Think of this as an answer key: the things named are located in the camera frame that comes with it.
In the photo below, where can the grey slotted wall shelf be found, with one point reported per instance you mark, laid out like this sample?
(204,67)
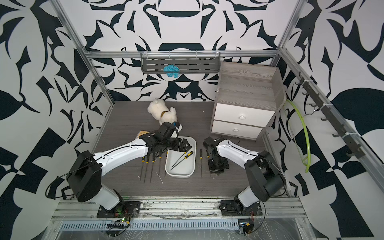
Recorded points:
(187,65)

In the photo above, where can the white plush toy dog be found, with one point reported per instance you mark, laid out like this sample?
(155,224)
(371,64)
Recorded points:
(161,112)

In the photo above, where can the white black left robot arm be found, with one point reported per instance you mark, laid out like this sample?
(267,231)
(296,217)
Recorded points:
(85,176)

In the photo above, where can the white plastic storage tray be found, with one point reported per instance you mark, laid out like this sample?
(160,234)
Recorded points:
(186,168)

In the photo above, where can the teal crumpled cloth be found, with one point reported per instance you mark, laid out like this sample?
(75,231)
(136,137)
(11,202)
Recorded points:
(172,71)

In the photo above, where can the yellow black file tool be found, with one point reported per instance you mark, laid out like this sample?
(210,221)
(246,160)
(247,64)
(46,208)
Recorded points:
(152,168)
(165,171)
(160,164)
(146,167)

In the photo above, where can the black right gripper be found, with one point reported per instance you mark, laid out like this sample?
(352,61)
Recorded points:
(215,171)

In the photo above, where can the grey wall hook rail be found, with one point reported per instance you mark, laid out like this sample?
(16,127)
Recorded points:
(332,115)

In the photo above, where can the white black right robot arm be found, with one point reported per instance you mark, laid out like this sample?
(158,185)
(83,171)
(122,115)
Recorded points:
(264,176)

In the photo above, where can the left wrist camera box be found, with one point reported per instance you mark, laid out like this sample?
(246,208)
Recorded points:
(177,128)

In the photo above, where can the grey wooden drawer cabinet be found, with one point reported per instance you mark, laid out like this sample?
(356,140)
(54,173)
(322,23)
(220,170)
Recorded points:
(253,91)

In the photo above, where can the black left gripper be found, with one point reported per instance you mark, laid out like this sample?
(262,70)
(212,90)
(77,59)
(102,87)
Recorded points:
(179,147)

